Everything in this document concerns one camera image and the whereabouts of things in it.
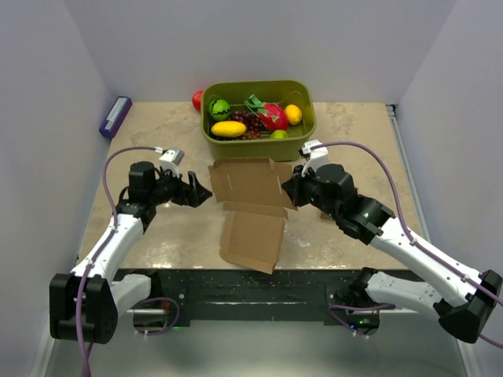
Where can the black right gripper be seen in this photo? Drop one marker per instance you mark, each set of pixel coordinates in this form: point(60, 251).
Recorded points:
point(295, 184)

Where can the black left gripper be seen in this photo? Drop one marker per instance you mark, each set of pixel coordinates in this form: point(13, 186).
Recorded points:
point(192, 193)

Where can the brown cardboard box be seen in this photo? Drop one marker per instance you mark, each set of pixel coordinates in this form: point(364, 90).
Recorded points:
point(256, 209)

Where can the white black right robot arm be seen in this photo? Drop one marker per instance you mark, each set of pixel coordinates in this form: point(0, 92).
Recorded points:
point(462, 298)

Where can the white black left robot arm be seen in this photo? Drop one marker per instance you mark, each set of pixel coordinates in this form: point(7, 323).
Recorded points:
point(87, 302)

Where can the purple white rectangular box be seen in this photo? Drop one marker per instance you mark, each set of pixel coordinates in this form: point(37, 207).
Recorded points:
point(114, 119)

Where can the green toy lime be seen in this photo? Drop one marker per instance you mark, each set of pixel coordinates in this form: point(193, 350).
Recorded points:
point(279, 134)

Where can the yellow toy mango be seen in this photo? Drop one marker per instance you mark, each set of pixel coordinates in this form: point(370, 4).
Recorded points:
point(229, 129)

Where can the purple toy grapes bunch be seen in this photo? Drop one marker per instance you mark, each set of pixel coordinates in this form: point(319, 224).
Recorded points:
point(254, 126)

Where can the yellow toy lemon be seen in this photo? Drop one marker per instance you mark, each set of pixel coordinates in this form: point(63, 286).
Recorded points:
point(294, 114)

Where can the pink toy dragon fruit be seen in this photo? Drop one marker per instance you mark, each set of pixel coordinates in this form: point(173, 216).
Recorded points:
point(271, 115)

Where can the small toy watermelon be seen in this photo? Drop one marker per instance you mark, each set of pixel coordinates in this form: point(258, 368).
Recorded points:
point(219, 110)

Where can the red toy apple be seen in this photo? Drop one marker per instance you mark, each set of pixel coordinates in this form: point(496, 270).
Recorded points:
point(197, 100)

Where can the green plastic basket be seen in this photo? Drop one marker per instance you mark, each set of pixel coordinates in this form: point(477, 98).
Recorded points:
point(282, 92)

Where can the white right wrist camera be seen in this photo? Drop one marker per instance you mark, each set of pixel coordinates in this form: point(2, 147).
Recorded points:
point(315, 154)

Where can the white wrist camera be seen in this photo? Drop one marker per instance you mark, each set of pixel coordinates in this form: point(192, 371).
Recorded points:
point(171, 159)
point(315, 154)

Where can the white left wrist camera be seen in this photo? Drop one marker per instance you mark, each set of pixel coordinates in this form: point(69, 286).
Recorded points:
point(171, 159)

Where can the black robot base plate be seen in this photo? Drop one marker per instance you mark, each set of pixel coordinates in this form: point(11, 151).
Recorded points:
point(248, 295)

